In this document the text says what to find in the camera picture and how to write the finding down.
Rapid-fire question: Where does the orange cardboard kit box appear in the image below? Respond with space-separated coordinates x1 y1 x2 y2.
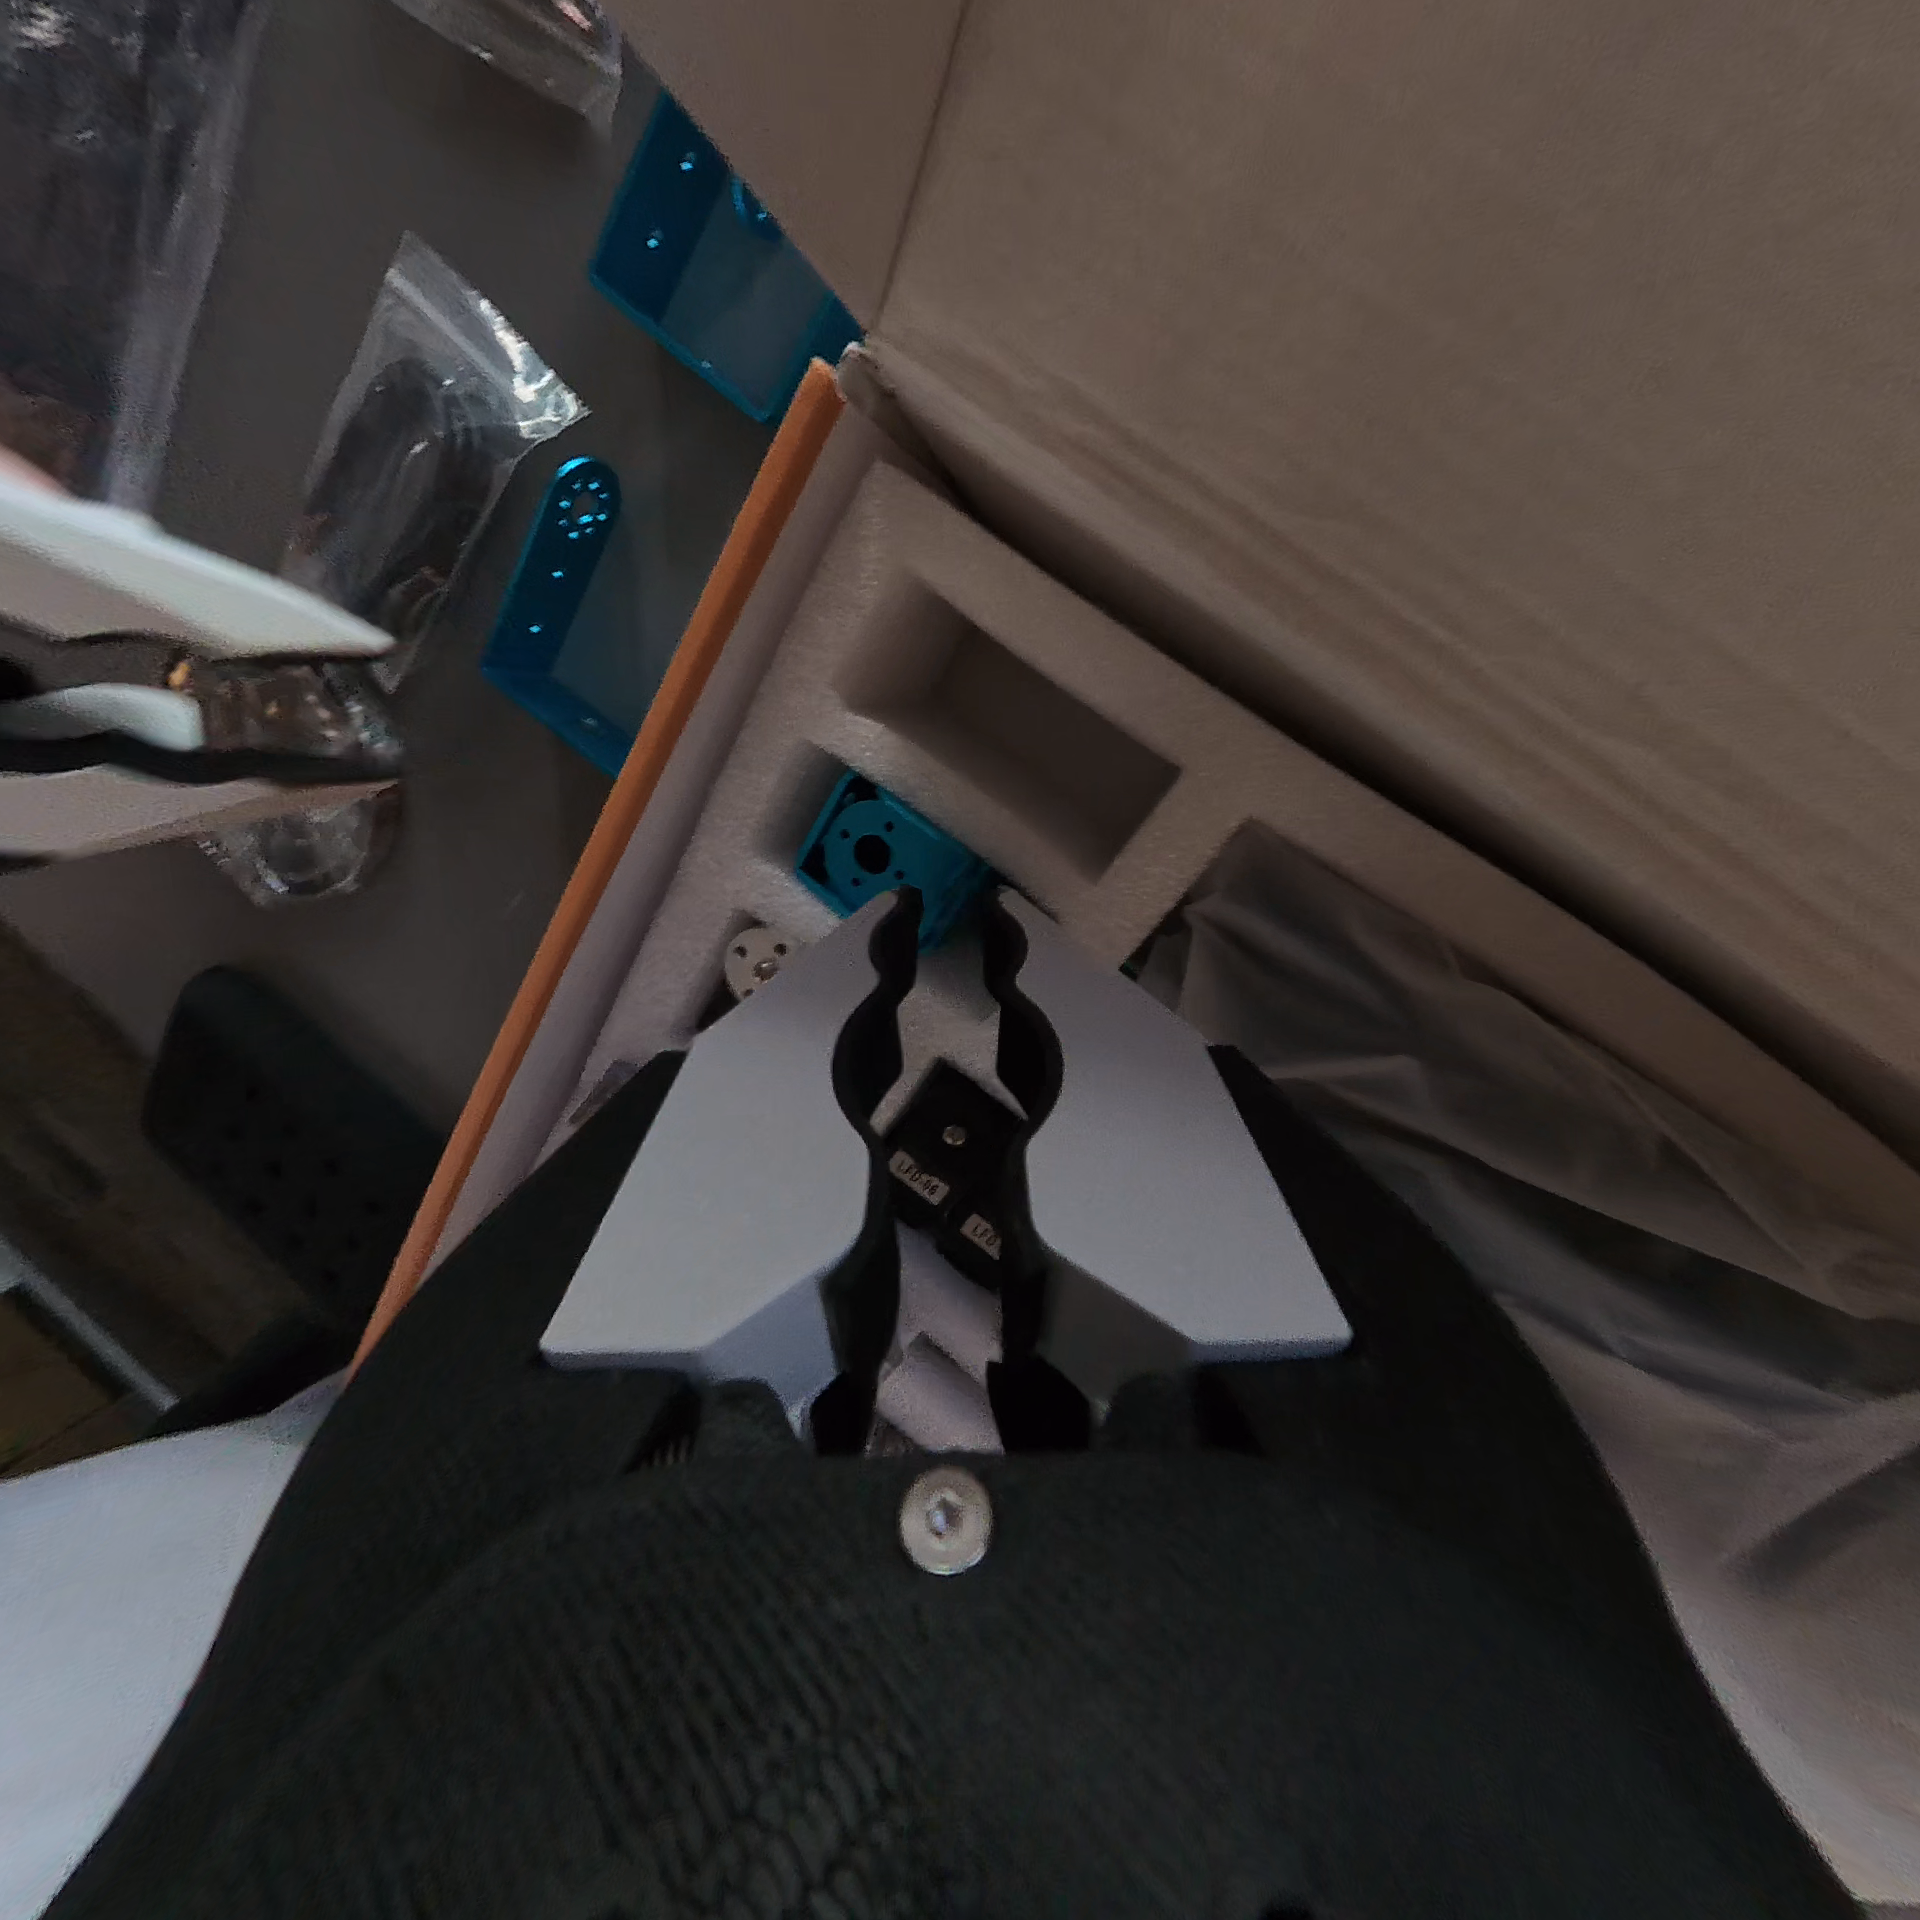
352 0 1920 1502

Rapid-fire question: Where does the crumpled clear plastic bag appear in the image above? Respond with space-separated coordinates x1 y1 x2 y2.
1132 816 1920 1892

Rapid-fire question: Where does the grey desk with wooden edge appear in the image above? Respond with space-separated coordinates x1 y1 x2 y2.
0 0 841 1353

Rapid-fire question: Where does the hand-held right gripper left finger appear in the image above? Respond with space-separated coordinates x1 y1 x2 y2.
540 886 922 1453

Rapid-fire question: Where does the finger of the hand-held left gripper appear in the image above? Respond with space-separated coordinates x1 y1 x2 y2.
0 479 398 702
0 681 401 872

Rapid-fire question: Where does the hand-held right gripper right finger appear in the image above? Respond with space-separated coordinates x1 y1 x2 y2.
983 891 1354 1449

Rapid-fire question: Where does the small teal metal bracket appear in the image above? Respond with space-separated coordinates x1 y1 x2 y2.
791 760 994 957

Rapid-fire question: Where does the large bag of black parts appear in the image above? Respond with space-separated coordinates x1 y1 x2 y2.
0 0 274 512

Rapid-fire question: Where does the servo with black horn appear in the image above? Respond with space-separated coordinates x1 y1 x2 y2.
881 1053 988 1214
950 1184 1039 1279

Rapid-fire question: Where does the person's white shirt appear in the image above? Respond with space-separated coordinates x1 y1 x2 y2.
0 1372 353 1877

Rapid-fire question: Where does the small plastic parts bag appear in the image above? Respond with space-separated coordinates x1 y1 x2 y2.
431 0 628 135
296 228 589 694

